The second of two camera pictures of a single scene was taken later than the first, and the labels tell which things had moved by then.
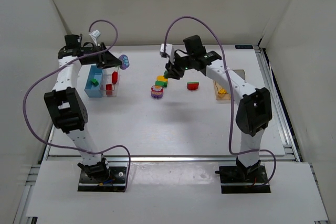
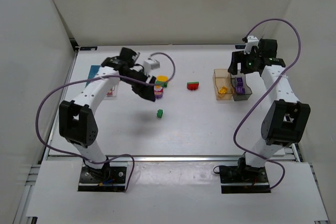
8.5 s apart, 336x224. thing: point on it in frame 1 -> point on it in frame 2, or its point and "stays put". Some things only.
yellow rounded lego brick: (160, 78) stays put
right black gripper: (176, 67) -> (234, 64)
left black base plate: (116, 182) stays put
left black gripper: (104, 57) -> (143, 85)
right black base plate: (249, 180) stays put
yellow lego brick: (222, 91) stays put
